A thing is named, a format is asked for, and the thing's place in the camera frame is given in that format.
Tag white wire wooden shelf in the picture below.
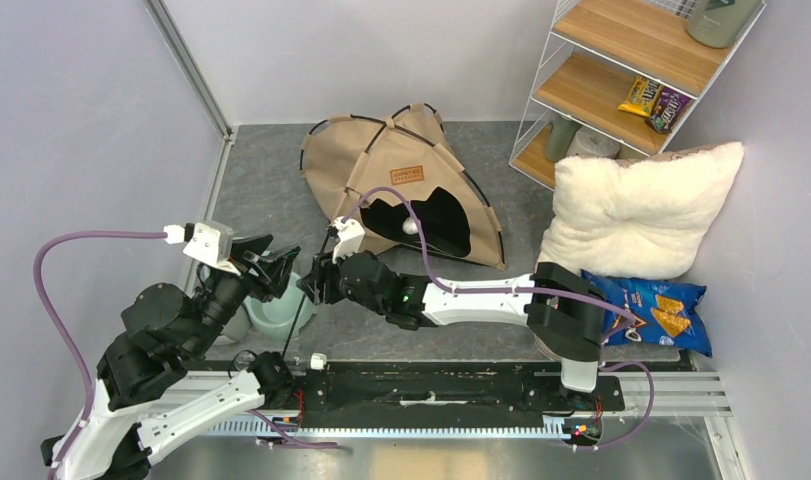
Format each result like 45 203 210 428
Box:
508 0 766 189

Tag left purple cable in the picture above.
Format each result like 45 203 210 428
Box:
32 229 340 480

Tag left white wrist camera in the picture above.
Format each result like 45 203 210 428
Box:
163 220 241 276

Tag grey-green jar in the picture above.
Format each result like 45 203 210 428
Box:
686 0 761 49

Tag blue Doritos chip bag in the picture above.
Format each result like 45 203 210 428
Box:
581 271 712 358

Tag white toilet paper roll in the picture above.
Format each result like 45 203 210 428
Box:
566 126 621 159

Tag long black tent pole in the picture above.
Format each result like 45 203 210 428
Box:
281 225 334 358

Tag white pompom cat toy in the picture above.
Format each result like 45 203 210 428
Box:
402 218 419 235

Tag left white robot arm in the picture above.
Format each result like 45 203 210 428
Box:
41 224 300 479

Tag mint green pet bowl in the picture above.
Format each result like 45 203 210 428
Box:
215 267 317 346

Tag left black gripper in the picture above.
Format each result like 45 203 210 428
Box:
187 232 305 357

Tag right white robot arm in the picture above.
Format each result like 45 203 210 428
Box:
298 252 607 409

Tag yellow M&M's bag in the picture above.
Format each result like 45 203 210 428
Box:
618 75 663 118

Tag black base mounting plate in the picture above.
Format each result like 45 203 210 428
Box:
264 361 625 429

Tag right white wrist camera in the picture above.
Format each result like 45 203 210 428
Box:
331 216 365 264

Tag white fluffy pillow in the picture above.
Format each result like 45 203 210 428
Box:
537 142 745 280

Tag green cylinder bottle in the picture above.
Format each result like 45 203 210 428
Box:
544 114 581 163

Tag purple cable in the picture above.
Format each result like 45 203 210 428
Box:
32 229 340 480
341 186 656 453

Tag clear plastic bottle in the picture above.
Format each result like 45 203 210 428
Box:
229 350 328 371

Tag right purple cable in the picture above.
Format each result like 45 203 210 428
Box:
341 186 656 453

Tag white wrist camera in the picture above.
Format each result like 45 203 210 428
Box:
163 220 241 276
331 216 365 264

